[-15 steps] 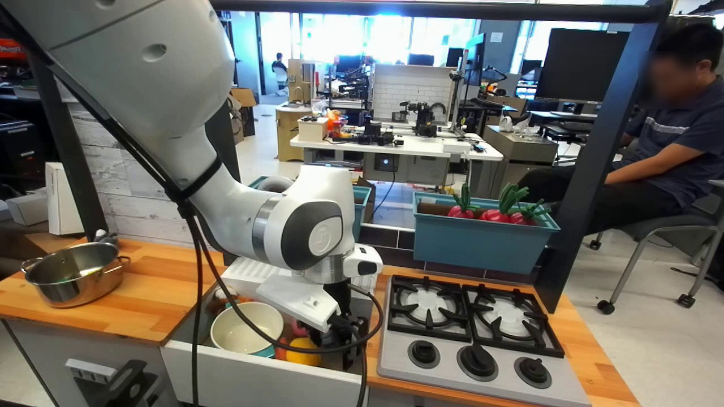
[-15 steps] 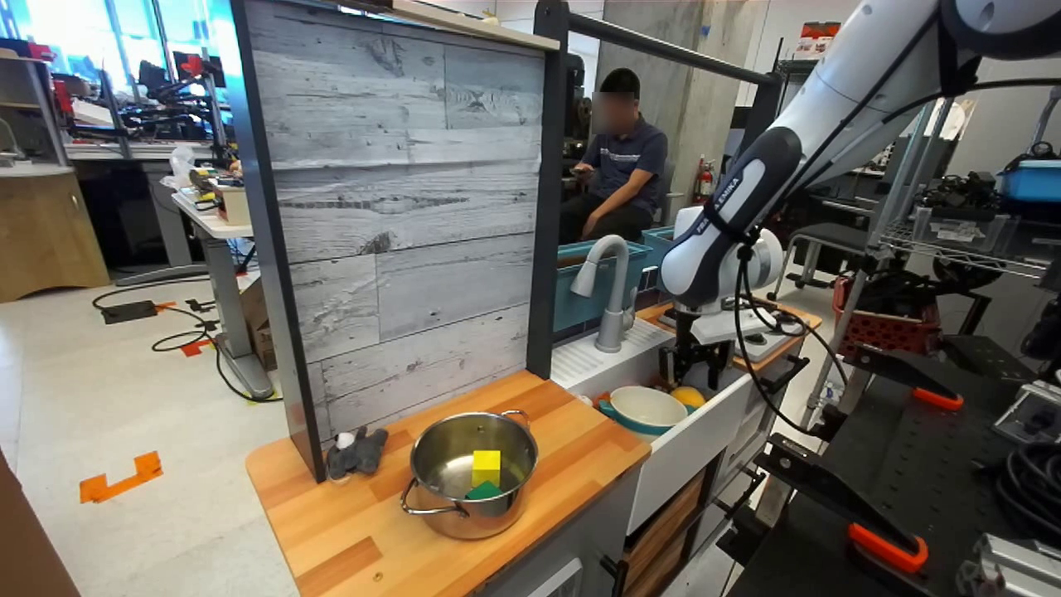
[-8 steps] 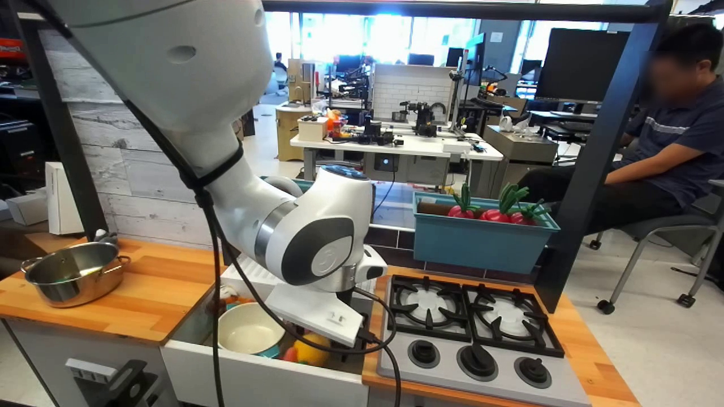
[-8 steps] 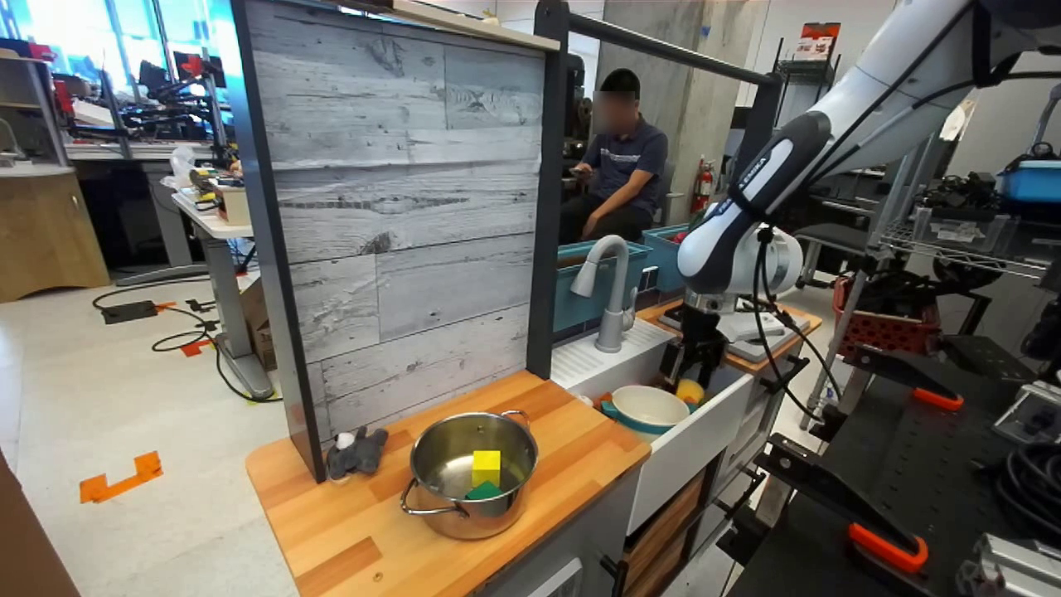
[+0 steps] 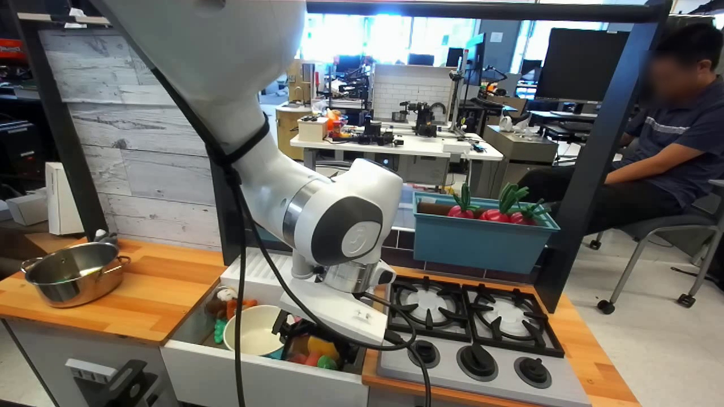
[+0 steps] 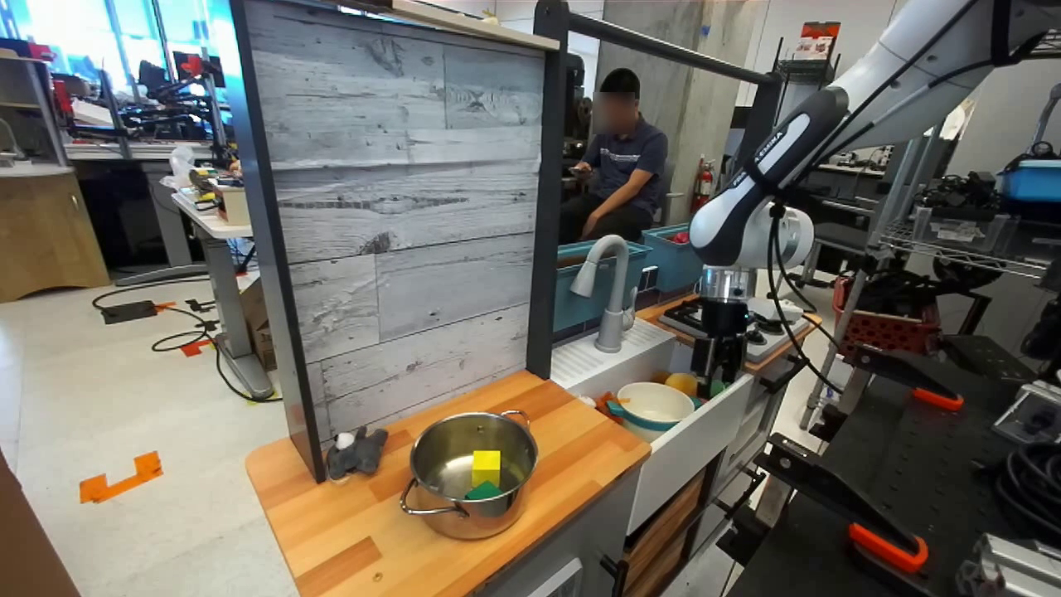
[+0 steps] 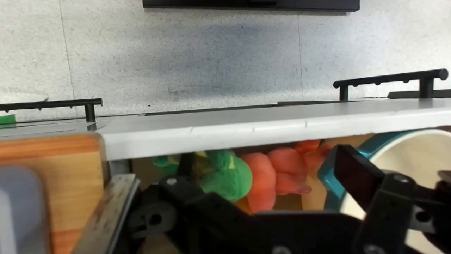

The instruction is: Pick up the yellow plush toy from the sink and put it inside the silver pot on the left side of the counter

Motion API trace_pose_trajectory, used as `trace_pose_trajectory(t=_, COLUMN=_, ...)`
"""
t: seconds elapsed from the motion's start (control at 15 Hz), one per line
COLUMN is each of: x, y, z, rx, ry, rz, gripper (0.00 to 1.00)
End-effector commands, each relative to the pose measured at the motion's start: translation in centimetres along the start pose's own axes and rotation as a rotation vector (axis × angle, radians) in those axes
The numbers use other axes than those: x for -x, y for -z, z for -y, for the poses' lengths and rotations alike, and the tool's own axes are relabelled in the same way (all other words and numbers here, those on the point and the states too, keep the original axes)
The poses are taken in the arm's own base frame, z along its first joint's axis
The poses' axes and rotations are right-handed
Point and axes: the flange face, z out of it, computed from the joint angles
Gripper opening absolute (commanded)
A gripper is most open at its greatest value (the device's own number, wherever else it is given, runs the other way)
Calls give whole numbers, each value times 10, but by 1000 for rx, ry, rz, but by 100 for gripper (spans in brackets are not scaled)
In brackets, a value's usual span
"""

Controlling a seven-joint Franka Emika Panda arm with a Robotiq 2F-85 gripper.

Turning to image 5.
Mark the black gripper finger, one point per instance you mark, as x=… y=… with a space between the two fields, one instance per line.
x=345 y=358
x=291 y=344

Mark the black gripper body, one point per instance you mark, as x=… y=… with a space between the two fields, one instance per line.
x=302 y=326

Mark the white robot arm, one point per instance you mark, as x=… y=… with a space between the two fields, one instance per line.
x=228 y=46

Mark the green plush toy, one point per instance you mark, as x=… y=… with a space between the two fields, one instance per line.
x=221 y=331

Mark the white sink basin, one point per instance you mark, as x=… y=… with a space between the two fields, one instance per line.
x=228 y=380

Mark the orange plush toy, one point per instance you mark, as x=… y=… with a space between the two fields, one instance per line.
x=224 y=305

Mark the grey toy stove top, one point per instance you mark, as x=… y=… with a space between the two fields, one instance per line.
x=483 y=380

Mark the red radish toy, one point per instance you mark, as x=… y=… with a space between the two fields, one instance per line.
x=457 y=212
x=491 y=215
x=516 y=205

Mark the orange toy figure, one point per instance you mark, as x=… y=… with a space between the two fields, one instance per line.
x=333 y=125

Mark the silver pot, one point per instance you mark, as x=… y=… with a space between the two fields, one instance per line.
x=74 y=274

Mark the black stove knob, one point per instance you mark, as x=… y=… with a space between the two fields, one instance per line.
x=426 y=354
x=532 y=372
x=479 y=363

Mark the black stove grate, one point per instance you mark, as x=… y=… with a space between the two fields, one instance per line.
x=483 y=317

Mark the teal planter box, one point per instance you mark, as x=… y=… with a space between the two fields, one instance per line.
x=475 y=245

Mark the cardboard box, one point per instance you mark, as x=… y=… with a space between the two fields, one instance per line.
x=291 y=136

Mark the white office desk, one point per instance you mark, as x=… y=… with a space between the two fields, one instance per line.
x=421 y=148

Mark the grey wood plank panel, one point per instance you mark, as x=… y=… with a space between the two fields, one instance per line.
x=113 y=151

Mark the white board panel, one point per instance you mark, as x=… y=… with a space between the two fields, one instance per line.
x=411 y=87

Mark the beige storage box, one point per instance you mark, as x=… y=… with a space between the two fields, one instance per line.
x=522 y=144

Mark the grey office chair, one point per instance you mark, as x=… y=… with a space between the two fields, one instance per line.
x=664 y=230

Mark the black computer monitor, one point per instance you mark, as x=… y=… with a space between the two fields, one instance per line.
x=579 y=64

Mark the seated person dark shirt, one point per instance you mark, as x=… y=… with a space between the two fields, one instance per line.
x=680 y=144

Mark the black grey clamp mount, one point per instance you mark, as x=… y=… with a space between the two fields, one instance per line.
x=120 y=386

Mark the black metal frame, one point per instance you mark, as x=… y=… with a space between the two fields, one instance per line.
x=596 y=151

